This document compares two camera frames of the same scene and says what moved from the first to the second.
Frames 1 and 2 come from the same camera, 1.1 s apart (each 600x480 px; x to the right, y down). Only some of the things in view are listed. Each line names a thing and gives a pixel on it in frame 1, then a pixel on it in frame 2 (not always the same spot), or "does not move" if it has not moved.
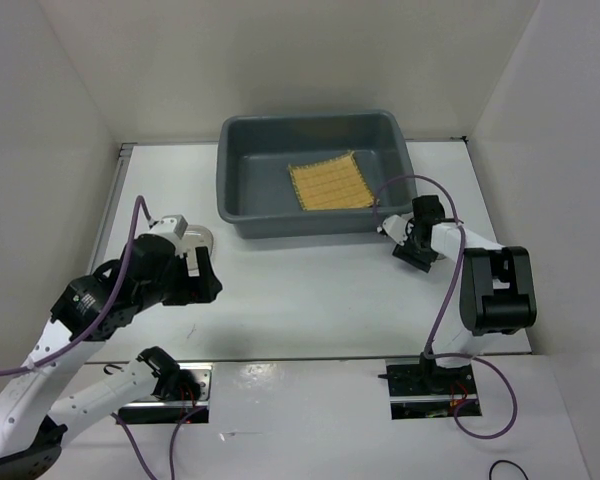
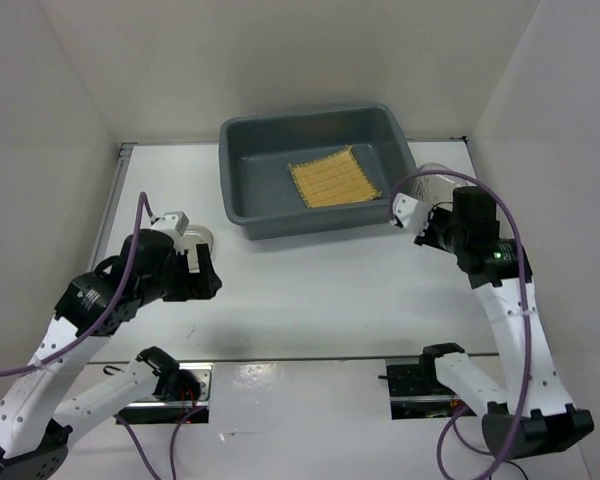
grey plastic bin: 315,173 does not move
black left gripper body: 185,288 does not move
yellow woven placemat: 331,182 does not move
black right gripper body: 417,255 to 442,231
